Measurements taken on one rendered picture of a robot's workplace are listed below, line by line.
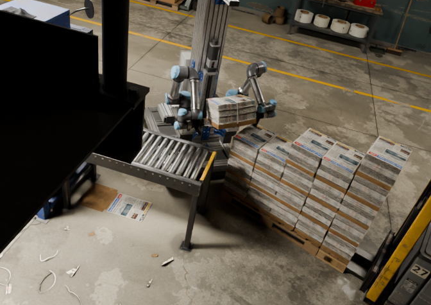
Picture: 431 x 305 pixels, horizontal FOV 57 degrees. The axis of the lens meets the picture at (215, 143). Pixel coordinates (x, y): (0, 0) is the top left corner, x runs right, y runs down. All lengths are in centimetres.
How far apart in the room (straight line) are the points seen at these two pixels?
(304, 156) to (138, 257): 173
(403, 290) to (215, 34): 279
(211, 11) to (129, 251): 230
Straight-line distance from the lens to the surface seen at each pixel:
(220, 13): 390
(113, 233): 395
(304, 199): 382
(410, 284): 377
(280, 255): 404
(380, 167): 341
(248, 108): 362
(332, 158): 355
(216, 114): 356
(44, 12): 364
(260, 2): 1017
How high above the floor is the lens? 299
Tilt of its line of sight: 35 degrees down
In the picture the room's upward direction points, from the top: 11 degrees clockwise
